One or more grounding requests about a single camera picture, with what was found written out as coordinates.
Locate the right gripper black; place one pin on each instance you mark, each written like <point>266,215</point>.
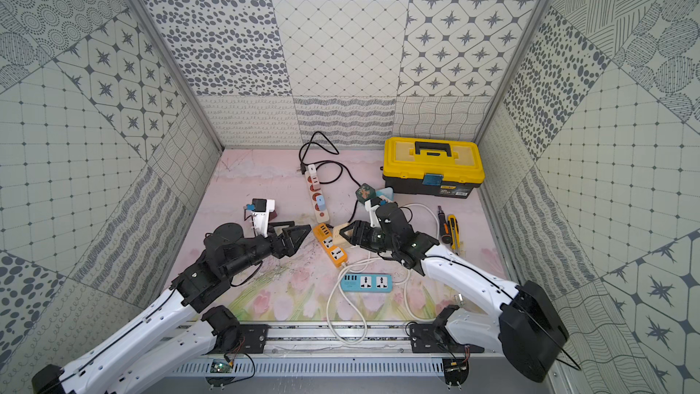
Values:
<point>357,233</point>

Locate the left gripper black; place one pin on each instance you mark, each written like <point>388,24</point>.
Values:
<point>279,242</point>

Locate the orange power strip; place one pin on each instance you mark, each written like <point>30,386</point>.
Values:
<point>324,235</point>

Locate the dark green cube adapter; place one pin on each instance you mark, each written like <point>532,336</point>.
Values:
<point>365,193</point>

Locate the blue white power strip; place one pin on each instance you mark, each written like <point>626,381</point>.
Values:
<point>366,283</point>

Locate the light blue triangular socket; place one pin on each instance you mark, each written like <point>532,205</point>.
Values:
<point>385,195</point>

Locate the beige wooden cube adapter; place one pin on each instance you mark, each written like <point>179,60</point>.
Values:
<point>338,239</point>

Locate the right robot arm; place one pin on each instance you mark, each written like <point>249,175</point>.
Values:
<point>518,321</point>

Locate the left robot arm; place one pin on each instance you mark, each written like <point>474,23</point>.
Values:
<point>181,324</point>

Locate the blue plug on strip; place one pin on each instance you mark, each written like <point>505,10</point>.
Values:
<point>321,203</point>

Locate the white long power strip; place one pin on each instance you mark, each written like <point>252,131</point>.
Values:
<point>315,188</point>

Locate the black screwdriver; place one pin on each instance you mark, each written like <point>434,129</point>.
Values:
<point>445,236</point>

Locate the yellow utility knife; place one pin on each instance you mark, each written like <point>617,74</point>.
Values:
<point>453,224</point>

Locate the yellow black toolbox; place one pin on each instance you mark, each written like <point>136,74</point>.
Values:
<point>442,168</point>

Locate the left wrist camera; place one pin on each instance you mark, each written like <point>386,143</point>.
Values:
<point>256,212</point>

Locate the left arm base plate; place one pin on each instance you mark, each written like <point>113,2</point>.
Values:
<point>247,338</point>

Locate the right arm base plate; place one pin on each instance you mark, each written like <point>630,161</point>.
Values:
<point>424,340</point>

